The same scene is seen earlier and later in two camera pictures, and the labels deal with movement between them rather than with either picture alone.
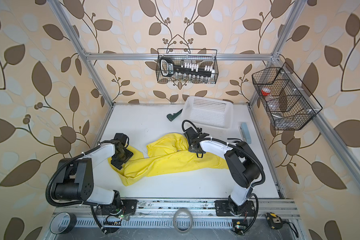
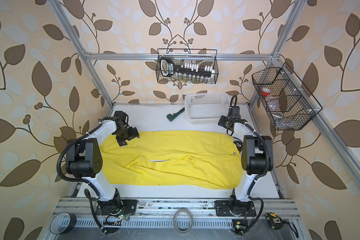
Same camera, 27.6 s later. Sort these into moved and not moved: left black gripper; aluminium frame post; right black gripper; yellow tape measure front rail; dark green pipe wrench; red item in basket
Moved: right black gripper; left black gripper
Not moved: yellow tape measure front rail; dark green pipe wrench; aluminium frame post; red item in basket
